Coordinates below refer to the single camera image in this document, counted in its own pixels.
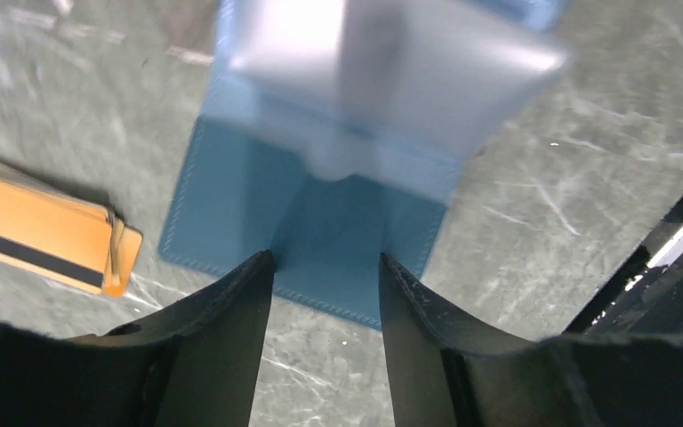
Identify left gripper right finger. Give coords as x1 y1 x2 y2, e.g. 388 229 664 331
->
379 254 683 426

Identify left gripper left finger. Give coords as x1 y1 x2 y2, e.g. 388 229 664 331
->
0 251 276 426

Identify blue leather card holder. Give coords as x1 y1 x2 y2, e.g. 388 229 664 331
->
158 1 570 329

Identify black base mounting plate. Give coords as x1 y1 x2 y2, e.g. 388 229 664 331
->
566 196 683 334

